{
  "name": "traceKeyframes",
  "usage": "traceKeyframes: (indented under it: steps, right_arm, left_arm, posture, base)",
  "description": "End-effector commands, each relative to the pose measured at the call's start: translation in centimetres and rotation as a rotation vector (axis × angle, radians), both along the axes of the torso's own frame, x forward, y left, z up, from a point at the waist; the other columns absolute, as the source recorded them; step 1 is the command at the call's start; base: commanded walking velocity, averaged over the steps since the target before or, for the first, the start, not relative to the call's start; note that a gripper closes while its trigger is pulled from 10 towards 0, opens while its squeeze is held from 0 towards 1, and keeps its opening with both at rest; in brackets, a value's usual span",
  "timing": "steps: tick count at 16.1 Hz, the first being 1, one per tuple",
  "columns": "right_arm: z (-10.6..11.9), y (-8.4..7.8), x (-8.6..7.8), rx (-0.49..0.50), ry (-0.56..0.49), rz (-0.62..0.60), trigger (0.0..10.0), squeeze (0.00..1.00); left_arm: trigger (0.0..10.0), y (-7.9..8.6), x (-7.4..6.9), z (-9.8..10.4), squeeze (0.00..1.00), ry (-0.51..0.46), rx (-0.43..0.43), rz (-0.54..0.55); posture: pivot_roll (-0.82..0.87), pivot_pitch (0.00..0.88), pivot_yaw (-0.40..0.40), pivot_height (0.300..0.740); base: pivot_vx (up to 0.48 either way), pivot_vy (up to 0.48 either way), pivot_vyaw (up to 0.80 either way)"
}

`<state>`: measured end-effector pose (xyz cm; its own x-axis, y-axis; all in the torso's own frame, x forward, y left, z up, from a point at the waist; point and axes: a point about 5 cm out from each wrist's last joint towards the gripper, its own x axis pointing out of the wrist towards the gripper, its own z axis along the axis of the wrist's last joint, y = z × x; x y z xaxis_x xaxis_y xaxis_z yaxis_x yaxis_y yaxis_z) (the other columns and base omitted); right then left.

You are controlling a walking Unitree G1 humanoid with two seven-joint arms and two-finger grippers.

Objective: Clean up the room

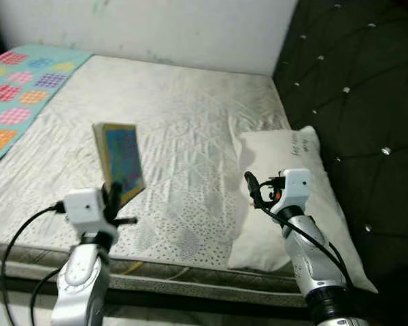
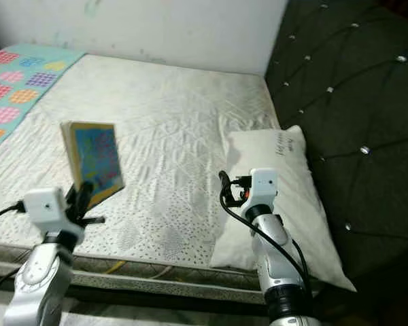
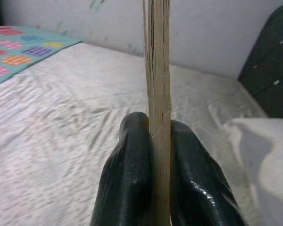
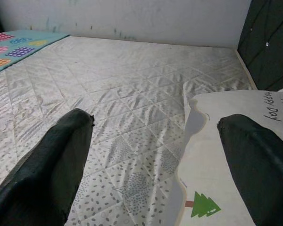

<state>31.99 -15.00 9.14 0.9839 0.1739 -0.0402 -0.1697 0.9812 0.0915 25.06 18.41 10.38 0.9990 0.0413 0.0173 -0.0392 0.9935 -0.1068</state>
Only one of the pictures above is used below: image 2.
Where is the white quilted mattress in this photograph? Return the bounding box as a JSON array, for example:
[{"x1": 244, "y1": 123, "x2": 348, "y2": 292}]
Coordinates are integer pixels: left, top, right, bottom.
[{"x1": 0, "y1": 54, "x2": 301, "y2": 307}]

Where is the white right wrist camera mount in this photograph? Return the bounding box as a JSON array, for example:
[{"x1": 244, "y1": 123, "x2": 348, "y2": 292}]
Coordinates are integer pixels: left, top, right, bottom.
[{"x1": 250, "y1": 167, "x2": 280, "y2": 209}]

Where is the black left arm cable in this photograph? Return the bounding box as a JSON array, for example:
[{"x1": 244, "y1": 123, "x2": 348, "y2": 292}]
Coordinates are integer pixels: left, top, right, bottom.
[{"x1": 0, "y1": 201, "x2": 29, "y2": 326}]

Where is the colourful children's book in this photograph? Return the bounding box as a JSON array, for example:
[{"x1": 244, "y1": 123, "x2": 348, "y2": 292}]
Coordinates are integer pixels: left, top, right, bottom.
[{"x1": 59, "y1": 120, "x2": 126, "y2": 209}]

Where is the teal blanket with colourful shapes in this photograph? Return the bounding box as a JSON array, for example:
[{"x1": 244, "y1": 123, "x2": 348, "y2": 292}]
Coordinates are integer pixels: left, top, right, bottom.
[{"x1": 0, "y1": 43, "x2": 86, "y2": 159}]

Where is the black tufted headboard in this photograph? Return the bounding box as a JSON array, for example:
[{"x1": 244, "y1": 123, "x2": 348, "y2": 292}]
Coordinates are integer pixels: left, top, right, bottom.
[{"x1": 265, "y1": 0, "x2": 408, "y2": 287}]

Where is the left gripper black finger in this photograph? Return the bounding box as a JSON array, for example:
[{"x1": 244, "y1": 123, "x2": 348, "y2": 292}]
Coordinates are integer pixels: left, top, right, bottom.
[{"x1": 71, "y1": 180, "x2": 95, "y2": 219}]

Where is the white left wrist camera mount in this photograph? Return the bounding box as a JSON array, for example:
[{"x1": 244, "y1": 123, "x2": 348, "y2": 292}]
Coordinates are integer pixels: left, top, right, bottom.
[{"x1": 22, "y1": 187, "x2": 67, "y2": 236}]

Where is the white pillow with green tree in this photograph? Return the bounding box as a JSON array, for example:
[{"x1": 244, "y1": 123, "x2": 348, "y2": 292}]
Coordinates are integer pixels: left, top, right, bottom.
[{"x1": 209, "y1": 124, "x2": 358, "y2": 293}]

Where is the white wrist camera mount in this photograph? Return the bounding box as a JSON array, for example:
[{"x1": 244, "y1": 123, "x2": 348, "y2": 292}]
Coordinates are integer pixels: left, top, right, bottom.
[
  {"x1": 250, "y1": 167, "x2": 280, "y2": 209},
  {"x1": 22, "y1": 187, "x2": 67, "y2": 236}
]

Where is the dark bed frame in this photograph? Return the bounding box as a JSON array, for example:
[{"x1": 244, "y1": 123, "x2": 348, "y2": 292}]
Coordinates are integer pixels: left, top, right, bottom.
[{"x1": 0, "y1": 268, "x2": 293, "y2": 321}]

